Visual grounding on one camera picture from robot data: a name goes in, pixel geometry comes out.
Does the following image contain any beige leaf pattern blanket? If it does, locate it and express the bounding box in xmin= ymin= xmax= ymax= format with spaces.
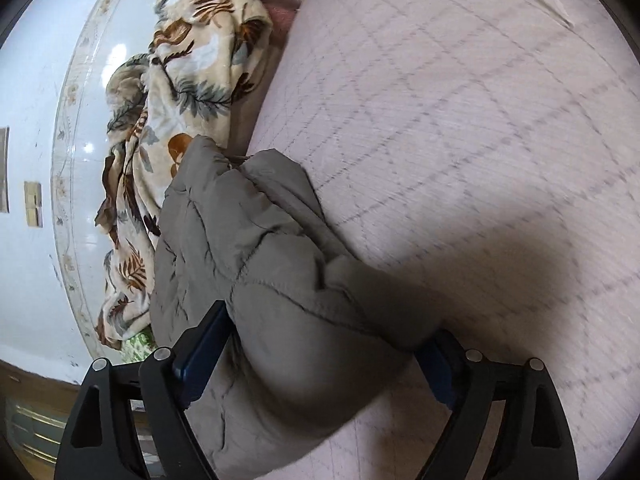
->
xmin=94 ymin=0 xmax=272 ymax=350

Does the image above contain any olive grey padded jacket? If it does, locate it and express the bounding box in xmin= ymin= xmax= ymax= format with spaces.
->
xmin=150 ymin=136 xmax=447 ymax=479

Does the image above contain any beige double wall switch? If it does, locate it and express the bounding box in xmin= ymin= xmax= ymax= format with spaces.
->
xmin=24 ymin=181 xmax=42 ymax=228

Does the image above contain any green white patterned pillow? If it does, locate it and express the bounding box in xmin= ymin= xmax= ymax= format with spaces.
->
xmin=122 ymin=326 xmax=156 ymax=363

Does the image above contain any brown wooden glass door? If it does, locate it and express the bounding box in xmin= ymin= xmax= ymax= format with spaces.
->
xmin=1 ymin=361 xmax=79 ymax=479

